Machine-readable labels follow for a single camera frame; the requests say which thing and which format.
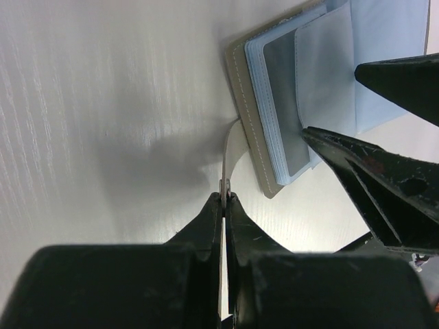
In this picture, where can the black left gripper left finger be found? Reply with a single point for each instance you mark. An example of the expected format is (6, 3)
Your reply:
(171, 285)

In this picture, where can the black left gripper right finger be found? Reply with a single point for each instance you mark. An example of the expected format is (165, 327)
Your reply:
(271, 287)

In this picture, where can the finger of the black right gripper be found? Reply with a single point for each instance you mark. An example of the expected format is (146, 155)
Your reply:
(396, 196)
(411, 83)

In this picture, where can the grey card holder wallet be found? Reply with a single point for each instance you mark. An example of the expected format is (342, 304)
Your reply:
(332, 38)

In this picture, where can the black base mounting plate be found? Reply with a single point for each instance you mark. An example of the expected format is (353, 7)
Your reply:
(367, 244)

